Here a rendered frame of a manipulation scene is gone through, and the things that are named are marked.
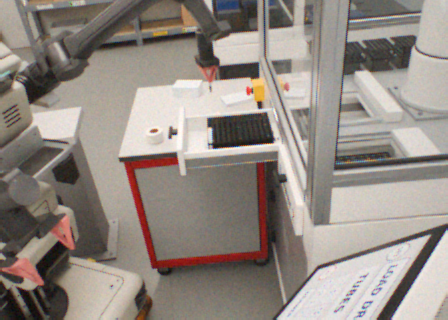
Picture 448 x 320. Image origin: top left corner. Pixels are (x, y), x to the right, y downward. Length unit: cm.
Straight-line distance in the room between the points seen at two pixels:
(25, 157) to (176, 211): 79
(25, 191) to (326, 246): 67
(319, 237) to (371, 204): 14
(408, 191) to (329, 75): 35
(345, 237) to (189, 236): 102
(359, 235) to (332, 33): 51
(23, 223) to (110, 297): 95
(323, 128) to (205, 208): 106
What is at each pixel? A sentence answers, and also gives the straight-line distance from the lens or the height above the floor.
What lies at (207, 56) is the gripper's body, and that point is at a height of 108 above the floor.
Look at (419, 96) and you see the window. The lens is 89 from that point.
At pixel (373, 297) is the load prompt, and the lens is 61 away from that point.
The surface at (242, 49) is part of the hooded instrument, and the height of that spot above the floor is 88.
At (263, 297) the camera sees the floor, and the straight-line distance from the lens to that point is 203.
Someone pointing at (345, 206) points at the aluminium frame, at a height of 99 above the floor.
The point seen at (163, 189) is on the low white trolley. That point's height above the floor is 56.
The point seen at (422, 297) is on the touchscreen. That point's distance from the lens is 59.
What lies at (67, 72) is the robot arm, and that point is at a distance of 121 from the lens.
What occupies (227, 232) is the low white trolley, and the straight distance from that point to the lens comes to 192.
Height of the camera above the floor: 164
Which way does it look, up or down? 34 degrees down
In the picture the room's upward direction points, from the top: 6 degrees counter-clockwise
